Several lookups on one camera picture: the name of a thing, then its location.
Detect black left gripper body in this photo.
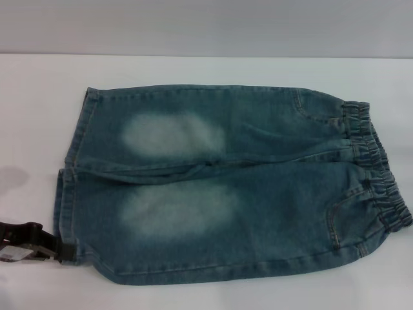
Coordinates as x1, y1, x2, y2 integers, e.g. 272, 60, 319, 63
0, 221, 58, 263

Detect blue denim shorts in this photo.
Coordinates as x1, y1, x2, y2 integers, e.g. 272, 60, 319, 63
53, 84, 413, 285

